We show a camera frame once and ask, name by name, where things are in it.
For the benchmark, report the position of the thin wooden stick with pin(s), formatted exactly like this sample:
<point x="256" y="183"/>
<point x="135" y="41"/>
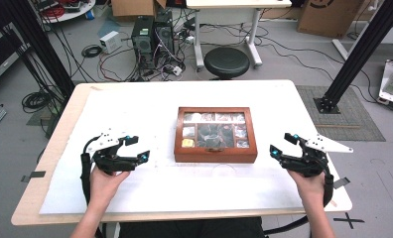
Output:
<point x="332" y="203"/>

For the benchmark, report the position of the small cardboard box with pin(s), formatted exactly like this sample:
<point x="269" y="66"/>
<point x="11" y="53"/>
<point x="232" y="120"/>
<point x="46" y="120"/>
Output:
<point x="133" y="7"/>

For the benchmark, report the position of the person's dark clothed lap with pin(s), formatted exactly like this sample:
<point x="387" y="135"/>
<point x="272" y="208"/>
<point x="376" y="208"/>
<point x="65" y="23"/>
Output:
<point x="191" y="228"/>

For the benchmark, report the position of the large cardboard box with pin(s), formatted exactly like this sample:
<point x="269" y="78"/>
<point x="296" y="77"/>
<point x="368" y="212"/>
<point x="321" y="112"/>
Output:
<point x="327" y="18"/>

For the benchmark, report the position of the round white table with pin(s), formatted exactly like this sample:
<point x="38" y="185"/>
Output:
<point x="78" y="11"/>

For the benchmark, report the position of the black round stool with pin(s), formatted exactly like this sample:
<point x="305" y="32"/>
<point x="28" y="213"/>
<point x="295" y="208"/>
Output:
<point x="227" y="62"/>

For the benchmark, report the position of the person's right hand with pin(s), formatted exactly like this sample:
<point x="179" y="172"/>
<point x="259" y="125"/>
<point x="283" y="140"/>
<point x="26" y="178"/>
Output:
<point x="312" y="190"/>

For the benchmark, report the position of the white plug adapter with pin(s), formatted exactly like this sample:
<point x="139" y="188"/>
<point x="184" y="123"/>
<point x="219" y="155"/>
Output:
<point x="177" y="70"/>

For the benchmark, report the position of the white desk frame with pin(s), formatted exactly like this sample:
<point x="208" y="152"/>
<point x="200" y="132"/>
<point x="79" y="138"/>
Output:
<point x="341" y="48"/>

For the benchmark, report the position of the black computer tower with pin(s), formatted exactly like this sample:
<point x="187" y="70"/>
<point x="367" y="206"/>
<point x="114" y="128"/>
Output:
<point x="142" y="39"/>

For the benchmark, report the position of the black tape strip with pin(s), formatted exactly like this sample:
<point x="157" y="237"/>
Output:
<point x="35" y="175"/>
<point x="342" y="182"/>

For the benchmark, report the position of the person's left hand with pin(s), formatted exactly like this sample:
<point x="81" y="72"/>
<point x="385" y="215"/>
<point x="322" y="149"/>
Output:
<point x="106" y="186"/>

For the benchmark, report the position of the white table mat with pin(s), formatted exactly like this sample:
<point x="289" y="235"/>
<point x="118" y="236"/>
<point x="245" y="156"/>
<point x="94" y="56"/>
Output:
<point x="171" y="191"/>

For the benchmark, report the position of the wooden box with glass lid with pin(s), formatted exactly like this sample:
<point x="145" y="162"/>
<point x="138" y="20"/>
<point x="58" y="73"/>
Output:
<point x="214" y="153"/>

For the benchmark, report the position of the dark computer tower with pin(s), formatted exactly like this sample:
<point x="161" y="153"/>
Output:
<point x="164" y="34"/>

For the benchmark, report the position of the black tape cross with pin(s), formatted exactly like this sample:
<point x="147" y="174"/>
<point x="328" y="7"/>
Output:
<point x="348" y="220"/>

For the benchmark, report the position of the light wooden table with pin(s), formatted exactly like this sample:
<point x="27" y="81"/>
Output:
<point x="57" y="139"/>

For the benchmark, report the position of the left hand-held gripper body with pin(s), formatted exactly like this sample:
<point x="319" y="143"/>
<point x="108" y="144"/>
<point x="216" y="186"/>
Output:
<point x="110" y="162"/>

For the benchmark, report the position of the white desk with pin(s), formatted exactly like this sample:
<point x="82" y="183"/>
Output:
<point x="237" y="3"/>

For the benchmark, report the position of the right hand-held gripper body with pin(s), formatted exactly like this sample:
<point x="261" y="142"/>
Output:
<point x="308" y="162"/>

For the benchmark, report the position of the white power supply box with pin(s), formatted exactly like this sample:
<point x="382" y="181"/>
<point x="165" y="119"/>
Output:
<point x="110" y="41"/>

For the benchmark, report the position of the grey floor mat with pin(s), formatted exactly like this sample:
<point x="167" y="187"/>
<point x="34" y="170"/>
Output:
<point x="350" y="115"/>

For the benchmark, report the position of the black metal frame post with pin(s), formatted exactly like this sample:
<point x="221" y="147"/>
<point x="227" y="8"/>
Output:
<point x="39" y="43"/>
<point x="360" y="49"/>

